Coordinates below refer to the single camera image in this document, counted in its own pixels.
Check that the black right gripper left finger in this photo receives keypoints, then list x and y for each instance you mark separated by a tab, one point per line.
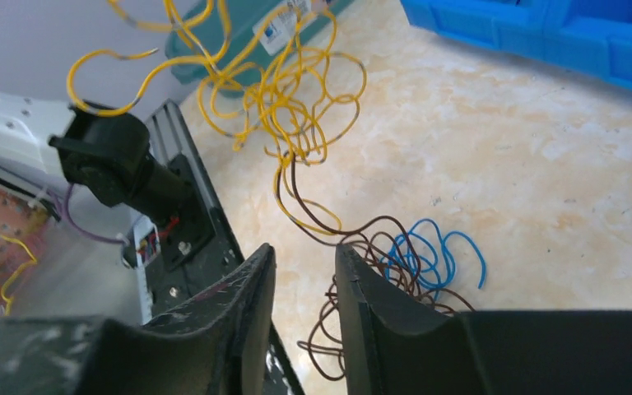
214	343

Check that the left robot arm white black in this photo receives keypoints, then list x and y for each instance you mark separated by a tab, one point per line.
111	156

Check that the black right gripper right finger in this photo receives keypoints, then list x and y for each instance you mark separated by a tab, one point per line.
396	345

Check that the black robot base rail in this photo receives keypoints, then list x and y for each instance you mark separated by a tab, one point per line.
195	252

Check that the blue plastic divided bin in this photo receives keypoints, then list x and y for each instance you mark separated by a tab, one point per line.
589	36

